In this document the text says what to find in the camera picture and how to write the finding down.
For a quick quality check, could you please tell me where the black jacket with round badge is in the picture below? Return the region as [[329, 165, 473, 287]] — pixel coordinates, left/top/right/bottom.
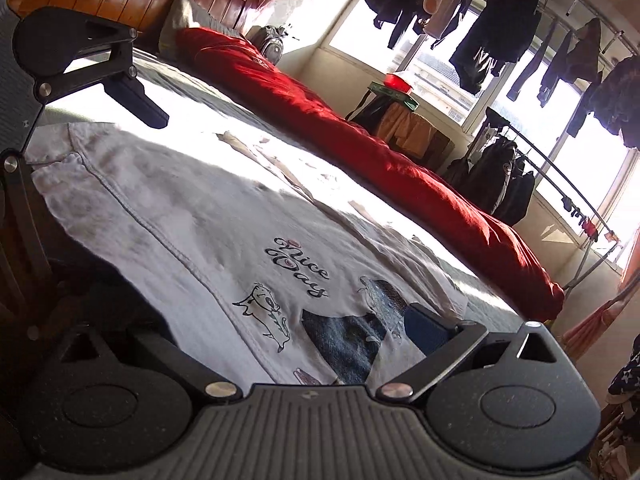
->
[[465, 137, 518, 216]]

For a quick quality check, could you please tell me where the metal clothes drying rack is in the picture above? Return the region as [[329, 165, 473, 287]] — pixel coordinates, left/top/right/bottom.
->
[[482, 107, 626, 291]]

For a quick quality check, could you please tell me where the green-edged small table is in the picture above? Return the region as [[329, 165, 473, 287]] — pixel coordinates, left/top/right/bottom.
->
[[369, 82, 421, 111]]

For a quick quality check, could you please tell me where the orange cloth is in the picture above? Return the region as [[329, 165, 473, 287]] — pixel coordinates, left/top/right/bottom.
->
[[375, 105, 436, 158]]

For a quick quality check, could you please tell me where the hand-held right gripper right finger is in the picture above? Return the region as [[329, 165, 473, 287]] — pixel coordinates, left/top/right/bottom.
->
[[378, 302, 558, 406]]

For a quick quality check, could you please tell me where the dark star-printed garment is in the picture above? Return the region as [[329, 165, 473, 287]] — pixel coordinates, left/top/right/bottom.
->
[[607, 335, 640, 411]]

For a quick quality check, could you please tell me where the white printed t-shirt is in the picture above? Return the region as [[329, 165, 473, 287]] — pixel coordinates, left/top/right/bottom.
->
[[25, 122, 468, 386]]

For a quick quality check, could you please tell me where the wooden chair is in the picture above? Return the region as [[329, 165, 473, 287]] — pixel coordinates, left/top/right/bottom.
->
[[590, 405, 640, 466]]

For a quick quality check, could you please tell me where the red duvet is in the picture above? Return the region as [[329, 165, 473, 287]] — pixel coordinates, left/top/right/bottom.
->
[[175, 27, 566, 322]]

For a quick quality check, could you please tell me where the grey pillow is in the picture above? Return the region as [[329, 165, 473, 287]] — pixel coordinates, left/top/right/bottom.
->
[[159, 0, 241, 61]]

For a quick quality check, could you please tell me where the grey backpack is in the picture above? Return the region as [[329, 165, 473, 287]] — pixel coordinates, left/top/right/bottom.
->
[[245, 24, 286, 66]]

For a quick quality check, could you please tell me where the row of small hanging socks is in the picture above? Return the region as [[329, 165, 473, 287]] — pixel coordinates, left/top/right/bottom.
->
[[560, 195, 621, 246]]

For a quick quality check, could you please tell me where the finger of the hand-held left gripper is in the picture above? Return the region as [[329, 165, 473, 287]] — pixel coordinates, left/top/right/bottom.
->
[[35, 15, 170, 131], [0, 151, 66, 343]]

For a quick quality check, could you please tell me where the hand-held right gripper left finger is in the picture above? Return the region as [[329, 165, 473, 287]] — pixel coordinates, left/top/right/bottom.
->
[[52, 325, 243, 404]]

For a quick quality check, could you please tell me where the row of dark hanging clothes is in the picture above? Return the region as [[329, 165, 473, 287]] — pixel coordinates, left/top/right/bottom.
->
[[352, 0, 640, 151]]

